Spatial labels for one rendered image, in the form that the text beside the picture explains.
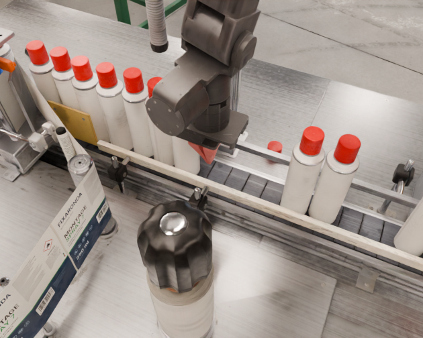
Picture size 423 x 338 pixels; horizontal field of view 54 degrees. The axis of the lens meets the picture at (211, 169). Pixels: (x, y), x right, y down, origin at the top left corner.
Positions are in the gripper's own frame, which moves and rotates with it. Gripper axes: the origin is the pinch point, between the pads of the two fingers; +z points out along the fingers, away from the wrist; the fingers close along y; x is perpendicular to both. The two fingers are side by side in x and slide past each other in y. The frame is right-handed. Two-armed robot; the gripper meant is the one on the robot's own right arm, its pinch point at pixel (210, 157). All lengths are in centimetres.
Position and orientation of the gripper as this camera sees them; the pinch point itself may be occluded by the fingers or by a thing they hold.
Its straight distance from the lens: 69.1
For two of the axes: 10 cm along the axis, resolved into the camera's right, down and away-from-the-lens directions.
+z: 0.0, 6.2, 7.9
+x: 4.3, -7.1, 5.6
